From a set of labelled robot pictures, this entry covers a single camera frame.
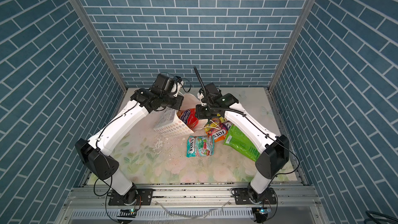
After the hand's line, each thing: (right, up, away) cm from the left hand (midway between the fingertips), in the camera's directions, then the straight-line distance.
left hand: (182, 100), depth 78 cm
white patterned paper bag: (-6, -12, 0) cm, 13 cm away
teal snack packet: (+9, -26, +10) cm, 29 cm away
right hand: (+7, -6, 0) cm, 9 cm away
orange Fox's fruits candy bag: (+19, -17, +16) cm, 30 cm away
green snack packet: (+30, -23, +11) cm, 39 cm away
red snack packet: (+2, -10, +15) cm, 19 cm away
